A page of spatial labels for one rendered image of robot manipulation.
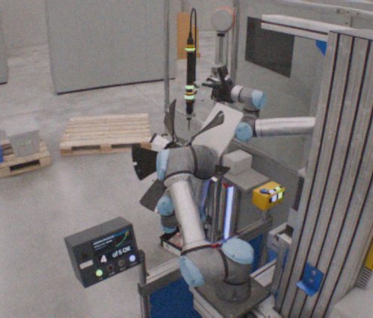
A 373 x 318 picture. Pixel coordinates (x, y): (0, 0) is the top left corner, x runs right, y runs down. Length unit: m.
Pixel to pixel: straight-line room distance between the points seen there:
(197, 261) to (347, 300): 0.53
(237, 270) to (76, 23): 6.32
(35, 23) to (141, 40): 6.92
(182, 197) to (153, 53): 6.42
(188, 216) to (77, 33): 6.13
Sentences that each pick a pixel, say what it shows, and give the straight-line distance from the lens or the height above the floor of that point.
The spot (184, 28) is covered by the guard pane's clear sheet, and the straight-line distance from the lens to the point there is 3.03.
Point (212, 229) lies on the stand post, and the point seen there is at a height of 0.47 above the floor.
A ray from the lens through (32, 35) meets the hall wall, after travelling 13.81.
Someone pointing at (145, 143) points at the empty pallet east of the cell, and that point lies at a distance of 4.70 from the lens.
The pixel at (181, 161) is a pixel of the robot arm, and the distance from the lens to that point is 1.37.
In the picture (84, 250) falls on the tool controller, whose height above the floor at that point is 1.22.
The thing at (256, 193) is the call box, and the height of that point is 1.06.
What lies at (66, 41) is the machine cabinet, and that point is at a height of 1.05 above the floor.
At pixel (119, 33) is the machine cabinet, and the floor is 1.10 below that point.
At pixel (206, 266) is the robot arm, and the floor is 1.25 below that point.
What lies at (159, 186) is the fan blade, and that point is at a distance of 2.04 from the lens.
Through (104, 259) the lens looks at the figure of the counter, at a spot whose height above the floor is 1.16.
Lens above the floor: 2.14
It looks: 28 degrees down
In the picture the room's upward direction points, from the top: 1 degrees clockwise
